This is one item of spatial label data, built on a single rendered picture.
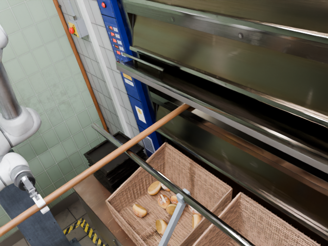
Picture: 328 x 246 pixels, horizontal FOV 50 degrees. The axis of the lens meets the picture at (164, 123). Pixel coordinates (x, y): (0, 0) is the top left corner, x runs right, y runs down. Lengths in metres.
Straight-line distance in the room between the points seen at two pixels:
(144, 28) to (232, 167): 0.77
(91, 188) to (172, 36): 1.24
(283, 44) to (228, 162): 0.74
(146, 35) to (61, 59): 1.08
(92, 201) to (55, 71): 0.97
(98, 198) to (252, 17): 1.56
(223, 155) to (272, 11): 0.81
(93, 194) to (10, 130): 0.67
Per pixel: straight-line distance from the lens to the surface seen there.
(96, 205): 2.28
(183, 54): 1.51
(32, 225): 2.38
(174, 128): 1.94
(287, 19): 1.07
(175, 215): 1.38
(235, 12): 1.18
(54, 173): 2.99
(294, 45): 1.11
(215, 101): 1.35
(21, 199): 2.25
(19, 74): 2.59
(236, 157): 1.65
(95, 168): 1.54
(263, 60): 1.23
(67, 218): 3.14
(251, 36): 1.20
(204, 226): 1.77
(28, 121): 2.06
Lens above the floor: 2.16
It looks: 36 degrees down
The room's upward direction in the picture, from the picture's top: 15 degrees counter-clockwise
